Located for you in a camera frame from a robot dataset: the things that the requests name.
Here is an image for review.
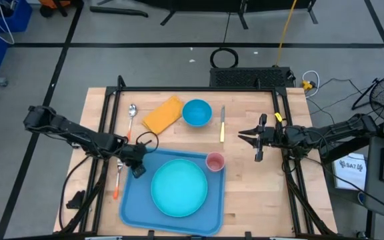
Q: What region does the black perforated computer case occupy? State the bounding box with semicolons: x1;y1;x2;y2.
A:
209;66;295;89

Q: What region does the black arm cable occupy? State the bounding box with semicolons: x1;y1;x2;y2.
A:
303;156;384;217
58;155;91;231

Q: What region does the black left wrist camera cable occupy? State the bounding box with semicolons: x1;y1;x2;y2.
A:
134;131;160;155

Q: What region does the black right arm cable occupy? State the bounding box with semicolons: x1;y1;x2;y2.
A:
303;156;384;217

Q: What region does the black foam tube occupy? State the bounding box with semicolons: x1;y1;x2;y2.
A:
89;5;149;19

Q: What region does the black partition panel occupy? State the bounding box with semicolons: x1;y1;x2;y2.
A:
97;0;319;30

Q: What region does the yellow cloth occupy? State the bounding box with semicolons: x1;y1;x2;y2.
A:
141;95;185;135

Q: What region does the knife with yellow handle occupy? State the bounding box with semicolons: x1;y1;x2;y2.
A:
219;105;227;143

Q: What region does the blue bowl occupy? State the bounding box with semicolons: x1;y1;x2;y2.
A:
181;99;213;128

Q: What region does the fork with orange handle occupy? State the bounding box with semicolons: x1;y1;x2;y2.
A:
113;158;124;201

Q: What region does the black clamp bracket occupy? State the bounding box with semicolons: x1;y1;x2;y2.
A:
65;189;86;210

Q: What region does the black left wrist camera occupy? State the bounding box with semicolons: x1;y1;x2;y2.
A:
131;163;147;179

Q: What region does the turquoise plate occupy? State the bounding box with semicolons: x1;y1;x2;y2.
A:
150;158;209;218

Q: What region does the pink plastic cup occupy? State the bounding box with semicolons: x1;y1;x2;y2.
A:
205;151;226;173

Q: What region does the yellow power cable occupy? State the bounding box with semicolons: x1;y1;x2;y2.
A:
275;0;298;67

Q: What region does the black wire fan guard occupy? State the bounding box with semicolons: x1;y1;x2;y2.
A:
351;76;384;121

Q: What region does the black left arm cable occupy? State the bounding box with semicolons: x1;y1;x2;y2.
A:
58;155;91;231

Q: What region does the orange and black tool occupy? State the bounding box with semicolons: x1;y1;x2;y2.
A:
38;0;85;18

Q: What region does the coiled black cable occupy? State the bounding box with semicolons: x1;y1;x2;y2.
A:
209;11;239;69

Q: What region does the looped white cable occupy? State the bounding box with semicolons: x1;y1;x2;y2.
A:
301;69;321;98

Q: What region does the spoon with orange handle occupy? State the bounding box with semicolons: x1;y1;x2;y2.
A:
126;103;138;143

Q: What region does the white printed paper sheet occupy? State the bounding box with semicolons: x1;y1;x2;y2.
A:
331;153;368;191

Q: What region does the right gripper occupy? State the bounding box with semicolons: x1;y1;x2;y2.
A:
237;113;285;163

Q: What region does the blue plastic serving tray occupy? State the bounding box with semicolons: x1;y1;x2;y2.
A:
118;147;227;237

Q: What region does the black aluminium table frame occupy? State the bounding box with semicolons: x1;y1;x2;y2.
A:
58;75;338;239

